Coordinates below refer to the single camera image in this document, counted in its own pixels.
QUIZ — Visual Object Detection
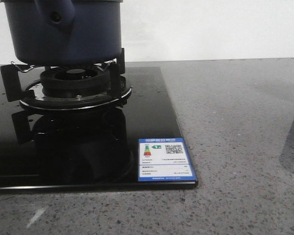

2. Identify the dark blue cooking pot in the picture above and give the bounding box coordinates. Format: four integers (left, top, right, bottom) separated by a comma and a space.
2, 0, 122, 66

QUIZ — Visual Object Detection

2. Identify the black pot support grate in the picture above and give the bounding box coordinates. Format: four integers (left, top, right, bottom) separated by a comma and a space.
0, 51, 132, 112

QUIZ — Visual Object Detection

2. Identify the blue energy label sticker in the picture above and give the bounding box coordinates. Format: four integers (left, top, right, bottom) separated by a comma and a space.
138, 138, 196, 182

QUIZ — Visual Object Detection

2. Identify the black glass gas cooktop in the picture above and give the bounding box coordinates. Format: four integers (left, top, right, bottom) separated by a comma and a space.
0, 67, 198, 194

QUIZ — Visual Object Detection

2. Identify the black gas burner head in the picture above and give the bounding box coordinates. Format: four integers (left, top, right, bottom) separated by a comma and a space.
40, 66, 110, 98

